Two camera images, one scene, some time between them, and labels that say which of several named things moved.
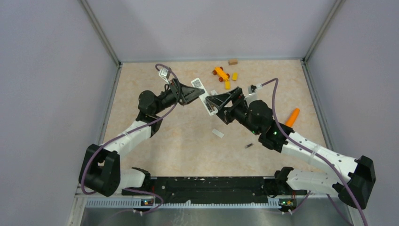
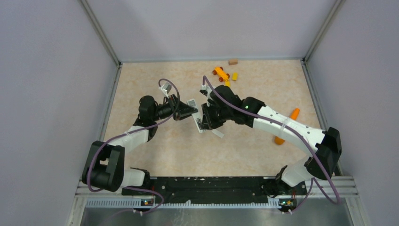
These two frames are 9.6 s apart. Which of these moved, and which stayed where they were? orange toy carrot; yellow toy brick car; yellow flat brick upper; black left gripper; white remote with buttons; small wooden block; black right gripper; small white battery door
Moved: black left gripper; white remote with buttons; black right gripper
Stayed: yellow flat brick upper; yellow toy brick car; small white battery door; orange toy carrot; small wooden block
